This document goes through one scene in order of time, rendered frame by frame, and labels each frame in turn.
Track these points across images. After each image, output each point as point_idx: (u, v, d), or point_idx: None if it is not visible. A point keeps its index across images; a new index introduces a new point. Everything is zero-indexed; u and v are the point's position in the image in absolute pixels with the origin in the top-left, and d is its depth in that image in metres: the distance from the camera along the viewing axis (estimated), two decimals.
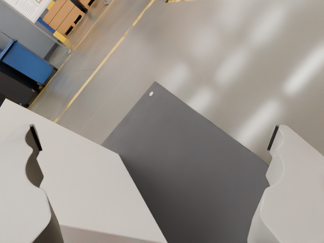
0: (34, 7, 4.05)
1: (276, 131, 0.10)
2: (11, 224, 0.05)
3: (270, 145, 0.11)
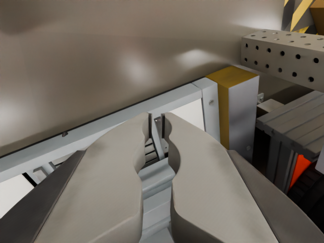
0: None
1: (163, 119, 0.11)
2: (110, 199, 0.06)
3: (163, 133, 0.11)
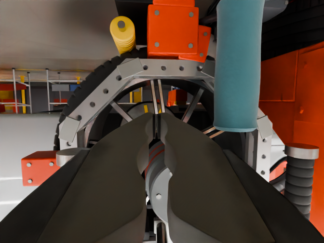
0: None
1: (159, 120, 0.11)
2: (114, 199, 0.06)
3: (159, 134, 0.11)
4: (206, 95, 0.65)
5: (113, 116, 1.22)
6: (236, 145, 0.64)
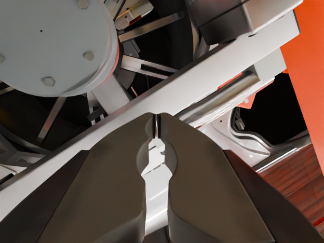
0: None
1: (159, 120, 0.11)
2: (114, 199, 0.06)
3: (159, 134, 0.11)
4: None
5: None
6: None
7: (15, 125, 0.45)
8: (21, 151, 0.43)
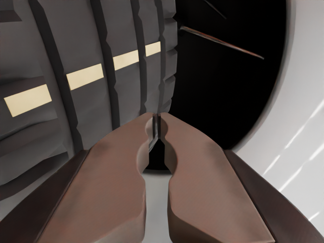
0: None
1: (159, 120, 0.11)
2: (114, 199, 0.06)
3: (159, 134, 0.11)
4: None
5: None
6: None
7: None
8: None
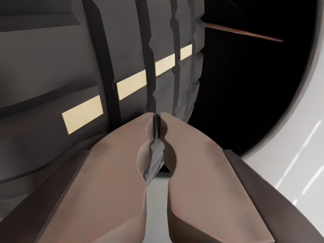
0: None
1: (159, 120, 0.11)
2: (114, 199, 0.06)
3: (159, 134, 0.11)
4: None
5: None
6: None
7: None
8: None
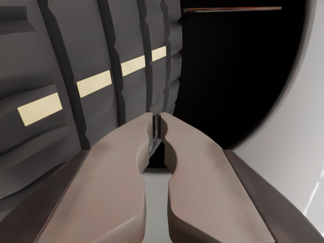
0: None
1: (159, 120, 0.11)
2: (114, 199, 0.06)
3: (159, 134, 0.11)
4: None
5: None
6: None
7: None
8: None
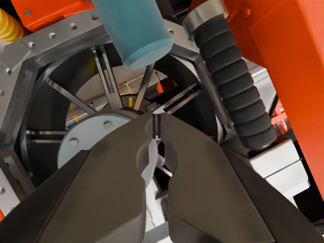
0: None
1: (159, 120, 0.11)
2: (114, 199, 0.06)
3: (159, 134, 0.11)
4: (167, 62, 0.56)
5: None
6: (210, 114, 0.54)
7: (40, 169, 0.50)
8: None
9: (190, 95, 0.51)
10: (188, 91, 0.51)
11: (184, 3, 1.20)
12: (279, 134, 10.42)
